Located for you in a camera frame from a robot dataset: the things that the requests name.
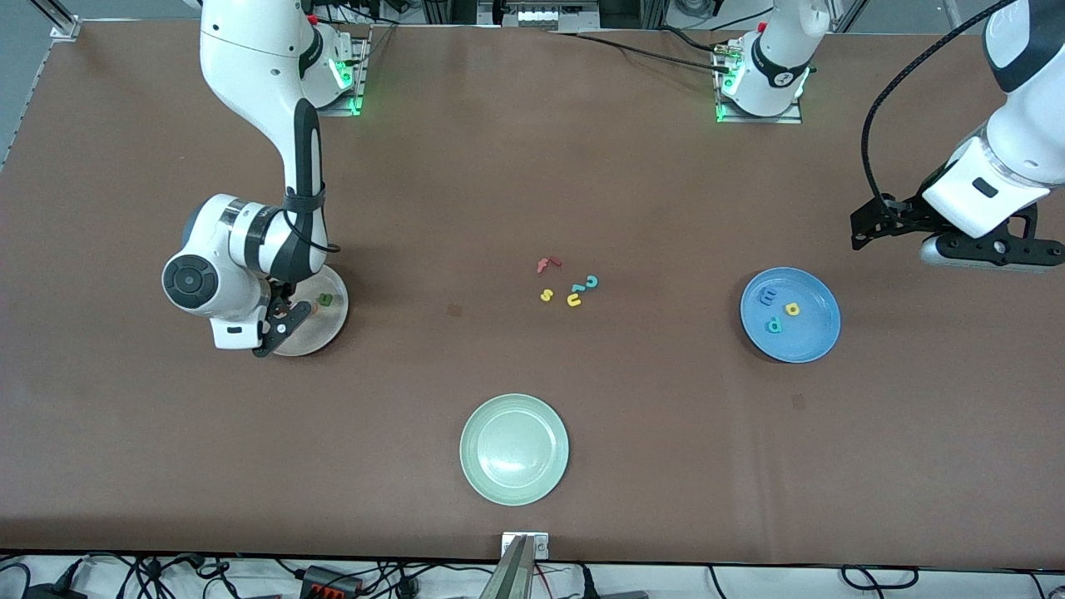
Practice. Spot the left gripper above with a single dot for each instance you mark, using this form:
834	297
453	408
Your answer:
905	215

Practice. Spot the red letter f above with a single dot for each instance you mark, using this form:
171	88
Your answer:
542	266

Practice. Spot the beige brown plate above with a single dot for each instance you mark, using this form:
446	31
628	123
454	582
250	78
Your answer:
324	329

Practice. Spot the blue letter E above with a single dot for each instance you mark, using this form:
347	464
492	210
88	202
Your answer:
768	295

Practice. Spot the pale green plate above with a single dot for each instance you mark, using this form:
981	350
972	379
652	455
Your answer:
514	449

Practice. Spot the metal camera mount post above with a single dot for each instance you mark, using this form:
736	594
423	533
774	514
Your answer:
512	574

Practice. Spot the metal table corner bracket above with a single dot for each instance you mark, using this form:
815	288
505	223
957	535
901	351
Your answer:
65	30

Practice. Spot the grey terminal block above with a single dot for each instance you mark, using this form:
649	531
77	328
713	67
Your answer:
549	17

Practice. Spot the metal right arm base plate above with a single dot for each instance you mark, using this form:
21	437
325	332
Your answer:
354	104

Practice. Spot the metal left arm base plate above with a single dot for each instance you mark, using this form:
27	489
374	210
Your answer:
761	120

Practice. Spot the blue plate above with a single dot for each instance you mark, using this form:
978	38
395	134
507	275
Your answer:
811	341

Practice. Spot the orange black connector block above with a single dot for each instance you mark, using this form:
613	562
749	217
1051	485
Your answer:
329	582

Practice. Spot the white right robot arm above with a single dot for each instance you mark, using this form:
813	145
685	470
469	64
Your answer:
250	50

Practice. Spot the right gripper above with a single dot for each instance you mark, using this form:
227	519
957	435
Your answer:
278	297

